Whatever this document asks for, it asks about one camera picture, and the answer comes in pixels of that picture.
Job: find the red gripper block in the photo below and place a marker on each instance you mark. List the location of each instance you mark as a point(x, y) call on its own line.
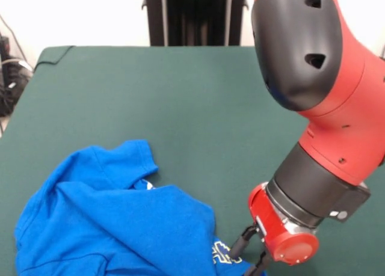
point(279, 237)

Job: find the blue printed T-shirt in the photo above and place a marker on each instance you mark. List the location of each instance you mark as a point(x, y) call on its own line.
point(120, 228)

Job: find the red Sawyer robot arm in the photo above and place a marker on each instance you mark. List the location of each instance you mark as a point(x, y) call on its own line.
point(346, 92)

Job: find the dark green table cloth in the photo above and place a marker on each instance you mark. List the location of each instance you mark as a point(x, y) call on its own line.
point(150, 107)

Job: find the dark grey floor stand base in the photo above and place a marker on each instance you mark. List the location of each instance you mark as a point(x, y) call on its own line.
point(12, 86)

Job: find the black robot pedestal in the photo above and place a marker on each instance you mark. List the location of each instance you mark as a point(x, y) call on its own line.
point(155, 17)

